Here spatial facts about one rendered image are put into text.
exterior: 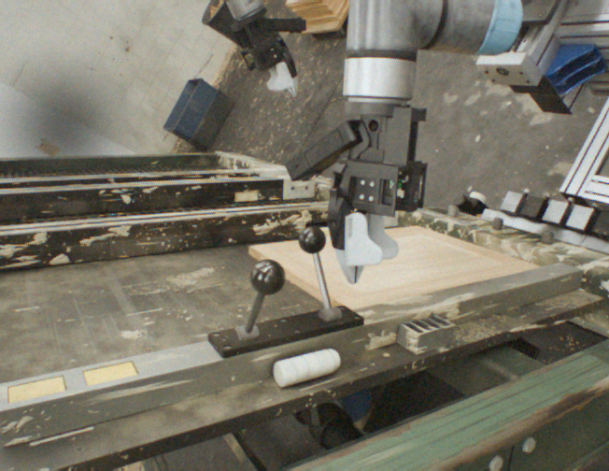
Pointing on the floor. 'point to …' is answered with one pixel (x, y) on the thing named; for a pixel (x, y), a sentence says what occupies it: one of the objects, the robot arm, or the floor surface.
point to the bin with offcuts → (219, 19)
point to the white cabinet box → (39, 128)
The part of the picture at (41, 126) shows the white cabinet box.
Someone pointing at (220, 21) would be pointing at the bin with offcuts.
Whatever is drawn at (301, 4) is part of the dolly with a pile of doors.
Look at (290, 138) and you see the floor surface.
